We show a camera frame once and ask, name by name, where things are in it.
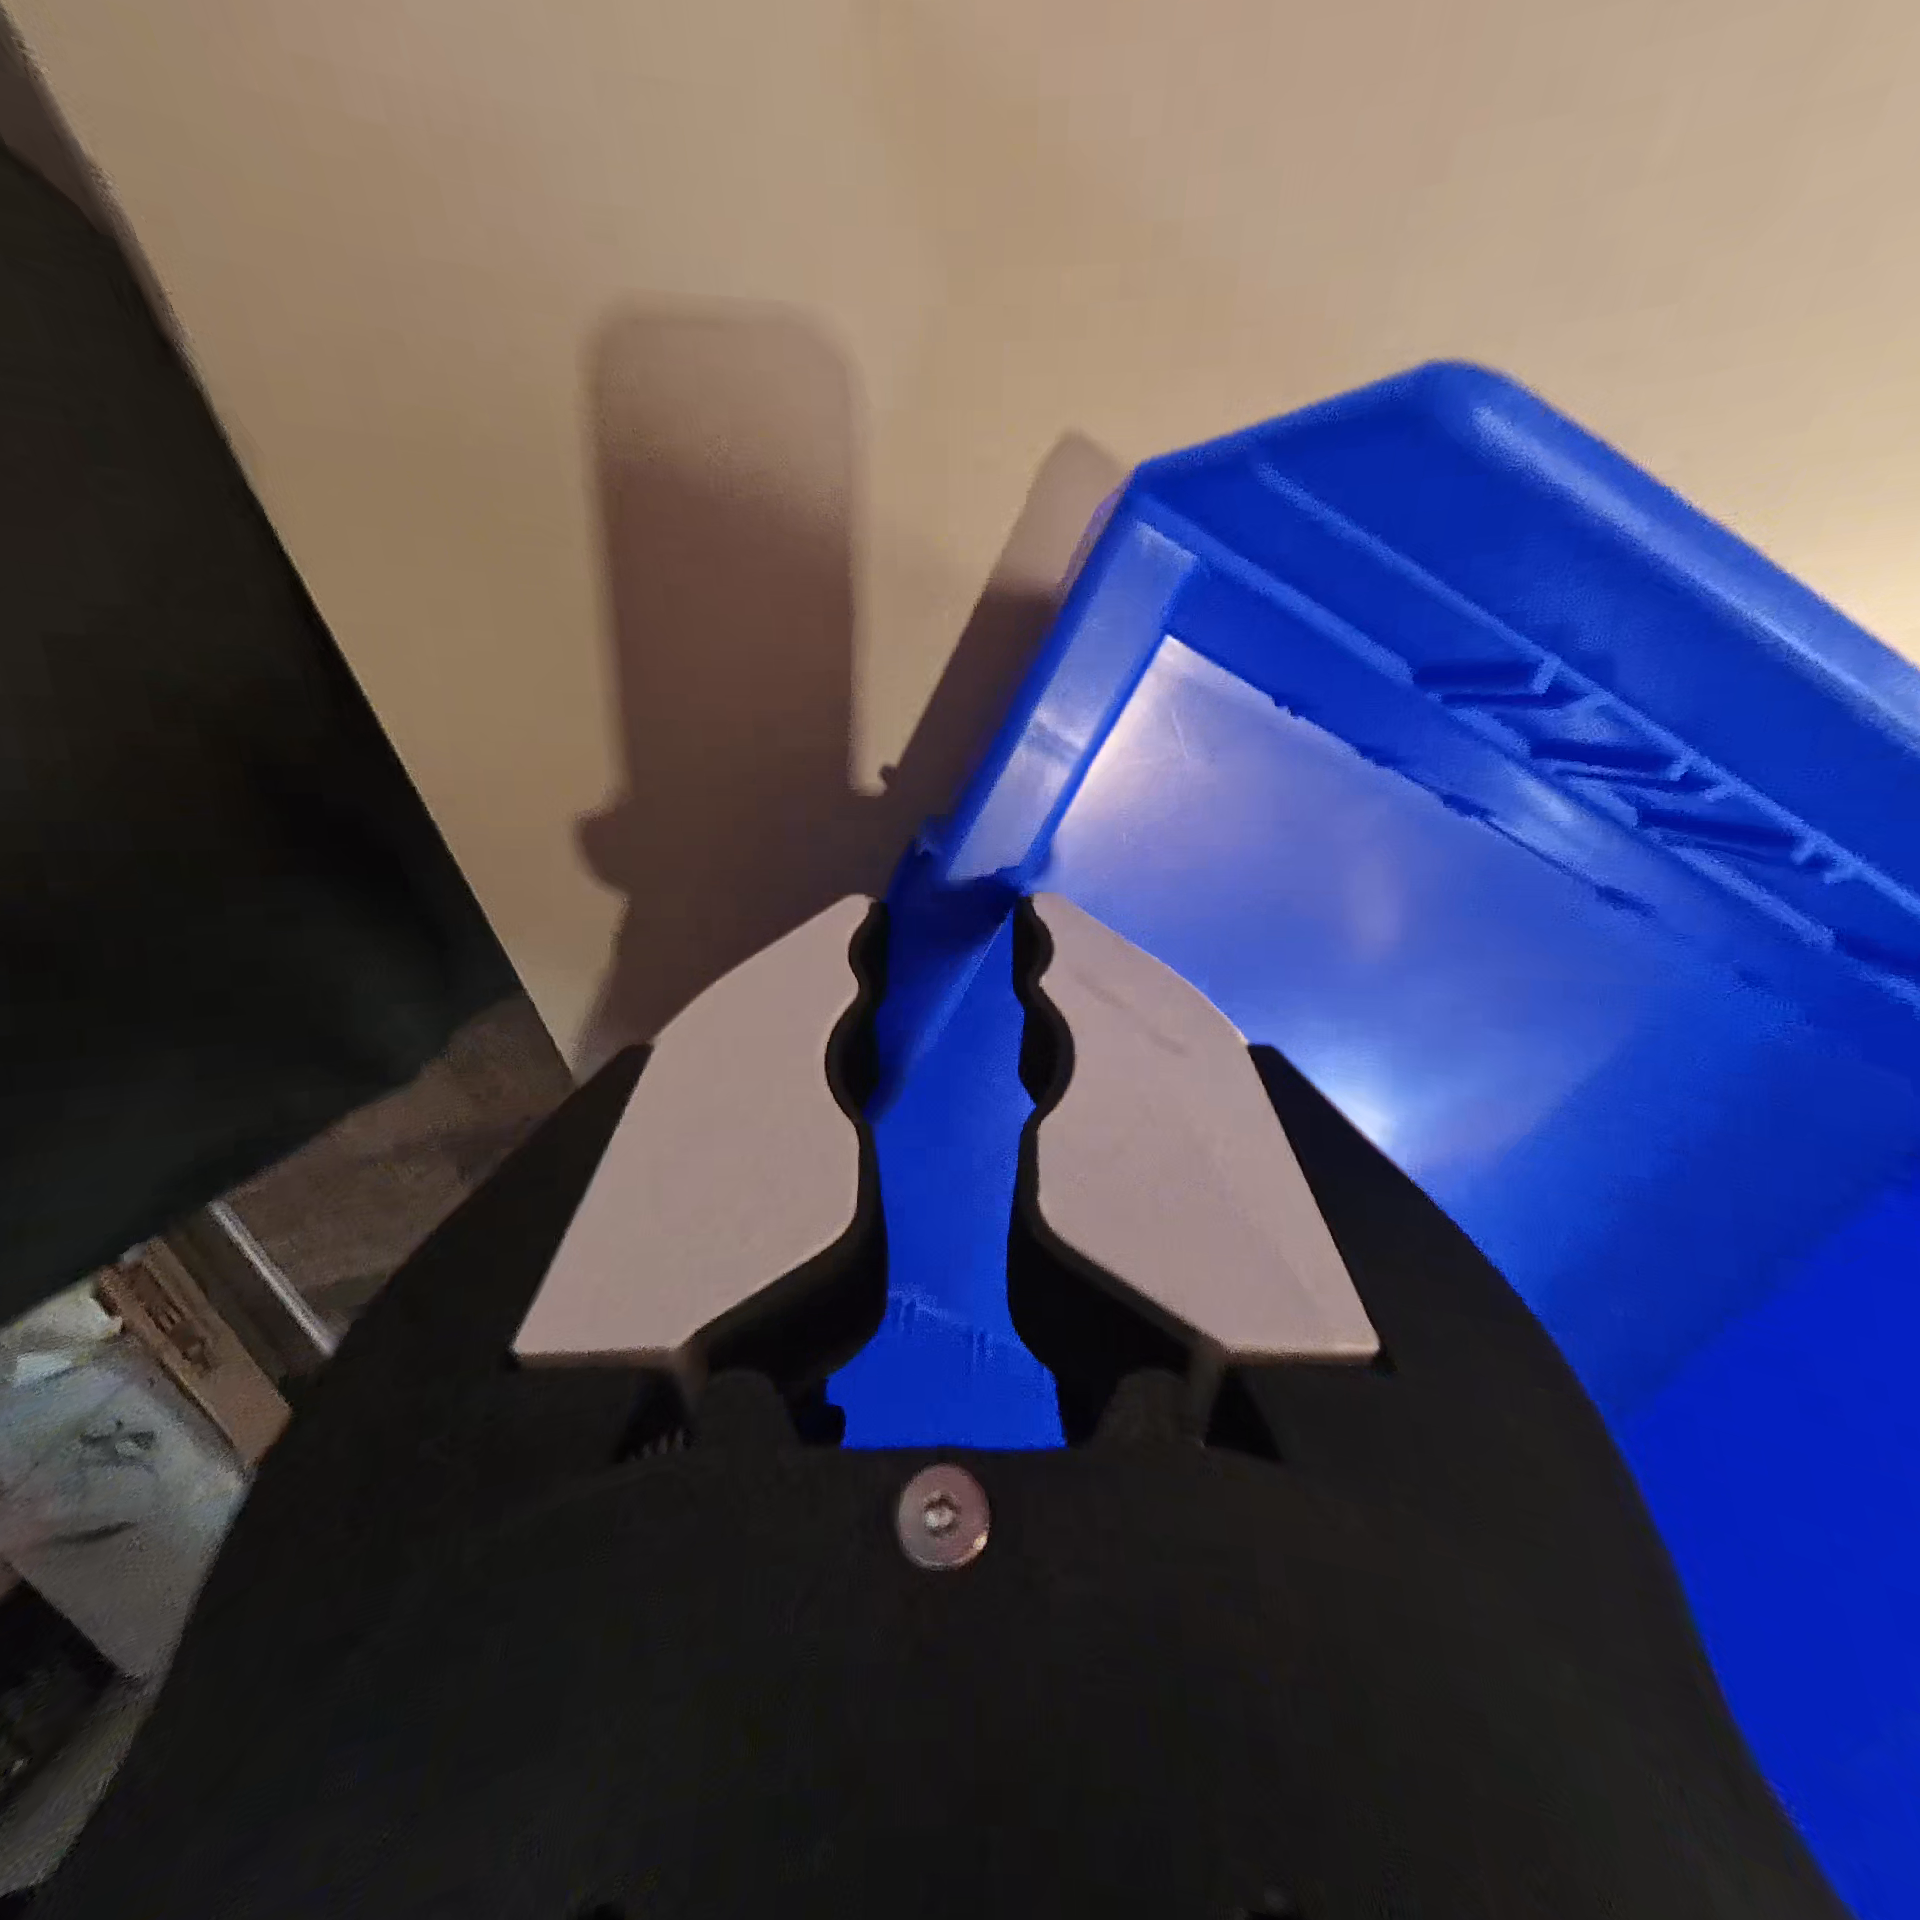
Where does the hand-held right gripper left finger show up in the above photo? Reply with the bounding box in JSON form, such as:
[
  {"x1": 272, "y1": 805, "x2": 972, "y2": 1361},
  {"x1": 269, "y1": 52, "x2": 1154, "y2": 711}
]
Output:
[{"x1": 510, "y1": 895, "x2": 890, "y2": 1426}]

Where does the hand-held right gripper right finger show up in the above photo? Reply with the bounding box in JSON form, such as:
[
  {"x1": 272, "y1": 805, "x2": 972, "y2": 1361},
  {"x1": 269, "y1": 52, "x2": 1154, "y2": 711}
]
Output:
[{"x1": 1005, "y1": 895, "x2": 1382, "y2": 1414}]

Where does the large blue plastic bin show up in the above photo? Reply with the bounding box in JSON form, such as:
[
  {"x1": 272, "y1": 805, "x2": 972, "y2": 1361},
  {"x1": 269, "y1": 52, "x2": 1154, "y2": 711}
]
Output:
[{"x1": 824, "y1": 359, "x2": 1920, "y2": 1920}]

